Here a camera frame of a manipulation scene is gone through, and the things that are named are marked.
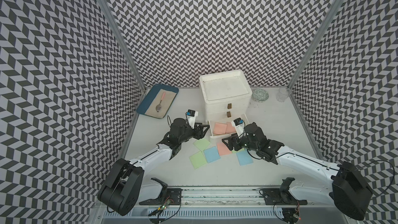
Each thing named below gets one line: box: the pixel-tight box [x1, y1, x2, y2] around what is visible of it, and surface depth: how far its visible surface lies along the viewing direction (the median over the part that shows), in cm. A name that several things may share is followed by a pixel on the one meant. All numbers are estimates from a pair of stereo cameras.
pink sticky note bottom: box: [212, 122, 228, 135], surface depth 97 cm
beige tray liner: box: [144, 88, 177, 119], surface depth 110 cm
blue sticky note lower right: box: [235, 148, 254, 166], surface depth 86 cm
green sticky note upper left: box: [192, 138, 211, 152], surface depth 91 cm
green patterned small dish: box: [251, 88, 270, 103], surface depth 114 cm
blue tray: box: [136, 84, 179, 120], surface depth 111 cm
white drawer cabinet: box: [199, 69, 253, 121], surface depth 88 cm
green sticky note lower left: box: [188, 150, 207, 170], surface depth 87 cm
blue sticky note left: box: [203, 146, 221, 164], surface depth 90 cm
